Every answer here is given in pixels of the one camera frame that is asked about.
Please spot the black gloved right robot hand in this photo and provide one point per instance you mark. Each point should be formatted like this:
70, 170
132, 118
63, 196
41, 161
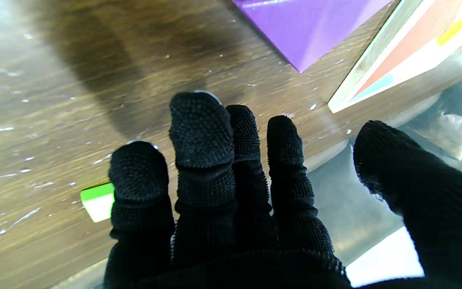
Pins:
215, 220

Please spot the small blue tangram triangle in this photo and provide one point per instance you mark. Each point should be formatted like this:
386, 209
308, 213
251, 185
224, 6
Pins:
373, 88

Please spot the large red tangram triangle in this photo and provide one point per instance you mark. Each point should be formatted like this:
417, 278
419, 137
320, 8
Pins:
407, 48

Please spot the large yellow tangram triangle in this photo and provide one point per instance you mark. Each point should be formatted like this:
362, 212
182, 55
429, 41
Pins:
459, 26

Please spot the green tangram square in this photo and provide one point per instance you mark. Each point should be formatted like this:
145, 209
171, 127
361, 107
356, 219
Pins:
98, 202

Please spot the purple tangram triangle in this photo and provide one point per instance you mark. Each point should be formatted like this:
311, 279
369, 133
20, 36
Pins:
315, 28

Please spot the square wooden tangram tray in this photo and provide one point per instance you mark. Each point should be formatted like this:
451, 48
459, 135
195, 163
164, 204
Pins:
419, 56

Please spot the brown sofa cushion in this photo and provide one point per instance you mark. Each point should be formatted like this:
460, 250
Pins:
451, 134

